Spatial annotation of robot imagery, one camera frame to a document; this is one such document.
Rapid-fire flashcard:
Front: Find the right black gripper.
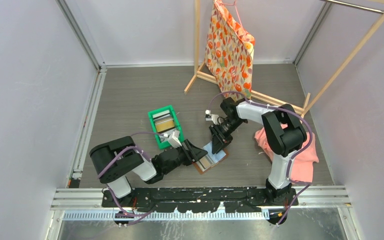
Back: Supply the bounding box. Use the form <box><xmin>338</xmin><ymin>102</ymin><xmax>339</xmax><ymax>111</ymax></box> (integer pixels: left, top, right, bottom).
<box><xmin>209</xmin><ymin>118</ymin><xmax>245</xmax><ymax>155</ymax></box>

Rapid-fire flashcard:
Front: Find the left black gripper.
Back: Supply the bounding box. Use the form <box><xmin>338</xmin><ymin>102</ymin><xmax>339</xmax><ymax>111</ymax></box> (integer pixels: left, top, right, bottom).
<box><xmin>162</xmin><ymin>138</ymin><xmax>207</xmax><ymax>175</ymax></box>

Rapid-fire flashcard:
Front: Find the gold credit card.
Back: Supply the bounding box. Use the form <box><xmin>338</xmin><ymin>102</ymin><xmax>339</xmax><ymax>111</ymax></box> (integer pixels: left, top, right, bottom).
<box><xmin>196</xmin><ymin>155</ymin><xmax>213</xmax><ymax>172</ymax></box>

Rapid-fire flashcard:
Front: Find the brown leather card holder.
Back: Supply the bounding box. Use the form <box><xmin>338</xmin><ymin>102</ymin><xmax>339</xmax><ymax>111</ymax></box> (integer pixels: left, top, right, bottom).
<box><xmin>193</xmin><ymin>141</ymin><xmax>229</xmax><ymax>175</ymax></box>

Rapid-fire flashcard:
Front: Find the green plastic bin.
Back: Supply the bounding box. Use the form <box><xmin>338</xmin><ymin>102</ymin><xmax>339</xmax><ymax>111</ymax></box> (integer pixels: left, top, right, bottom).
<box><xmin>147</xmin><ymin>105</ymin><xmax>185</xmax><ymax>150</ymax></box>

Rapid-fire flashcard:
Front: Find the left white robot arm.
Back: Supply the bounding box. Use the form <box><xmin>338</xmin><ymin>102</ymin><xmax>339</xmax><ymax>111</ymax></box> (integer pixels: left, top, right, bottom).
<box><xmin>89</xmin><ymin>136</ymin><xmax>208</xmax><ymax>207</ymax></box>

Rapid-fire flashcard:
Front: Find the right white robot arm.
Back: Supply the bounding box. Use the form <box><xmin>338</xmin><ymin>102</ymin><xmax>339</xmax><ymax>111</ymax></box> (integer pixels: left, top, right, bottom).
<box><xmin>205</xmin><ymin>97</ymin><xmax>307</xmax><ymax>205</ymax></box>

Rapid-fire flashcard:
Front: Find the pink cloth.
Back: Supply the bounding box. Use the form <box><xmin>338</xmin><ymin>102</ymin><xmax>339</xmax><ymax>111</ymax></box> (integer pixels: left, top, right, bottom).
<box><xmin>254</xmin><ymin>128</ymin><xmax>319</xmax><ymax>183</ymax></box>

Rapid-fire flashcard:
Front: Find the floral fabric bag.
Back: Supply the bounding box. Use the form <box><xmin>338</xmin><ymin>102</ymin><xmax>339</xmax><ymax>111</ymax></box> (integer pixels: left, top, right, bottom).
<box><xmin>204</xmin><ymin>0</ymin><xmax>255</xmax><ymax>100</ymax></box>

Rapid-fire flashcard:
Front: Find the pink hanger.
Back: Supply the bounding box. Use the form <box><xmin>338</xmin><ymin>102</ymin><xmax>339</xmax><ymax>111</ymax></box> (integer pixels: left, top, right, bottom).
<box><xmin>216</xmin><ymin>0</ymin><xmax>247</xmax><ymax>34</ymax></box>

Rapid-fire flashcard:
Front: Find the wooden clothes rack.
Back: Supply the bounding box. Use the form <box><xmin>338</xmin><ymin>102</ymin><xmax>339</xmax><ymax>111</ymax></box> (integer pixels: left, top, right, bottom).
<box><xmin>183</xmin><ymin>0</ymin><xmax>384</xmax><ymax>116</ymax></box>

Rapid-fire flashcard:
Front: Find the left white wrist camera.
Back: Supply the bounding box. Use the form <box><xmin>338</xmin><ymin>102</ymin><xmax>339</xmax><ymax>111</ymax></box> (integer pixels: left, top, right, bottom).
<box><xmin>167</xmin><ymin>129</ymin><xmax>182</xmax><ymax>148</ymax></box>

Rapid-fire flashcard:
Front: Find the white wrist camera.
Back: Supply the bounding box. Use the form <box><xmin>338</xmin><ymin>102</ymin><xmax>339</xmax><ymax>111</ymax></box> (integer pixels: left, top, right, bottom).
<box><xmin>167</xmin><ymin>129</ymin><xmax>182</xmax><ymax>148</ymax></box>
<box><xmin>204</xmin><ymin>109</ymin><xmax>220</xmax><ymax>125</ymax></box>

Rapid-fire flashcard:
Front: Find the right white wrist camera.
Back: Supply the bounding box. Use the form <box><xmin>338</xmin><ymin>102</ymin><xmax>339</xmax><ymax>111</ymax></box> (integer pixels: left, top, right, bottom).
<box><xmin>204</xmin><ymin>109</ymin><xmax>220</xmax><ymax>125</ymax></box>

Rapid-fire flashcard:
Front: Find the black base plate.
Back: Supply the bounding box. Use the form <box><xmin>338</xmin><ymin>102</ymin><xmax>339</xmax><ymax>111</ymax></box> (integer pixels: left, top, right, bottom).
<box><xmin>101</xmin><ymin>186</ymin><xmax>298</xmax><ymax>214</ymax></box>

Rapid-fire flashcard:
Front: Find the aluminium frame rail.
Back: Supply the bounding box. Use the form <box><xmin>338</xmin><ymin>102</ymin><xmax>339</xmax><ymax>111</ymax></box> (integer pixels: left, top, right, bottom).
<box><xmin>51</xmin><ymin>185</ymin><xmax>351</xmax><ymax>220</ymax></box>

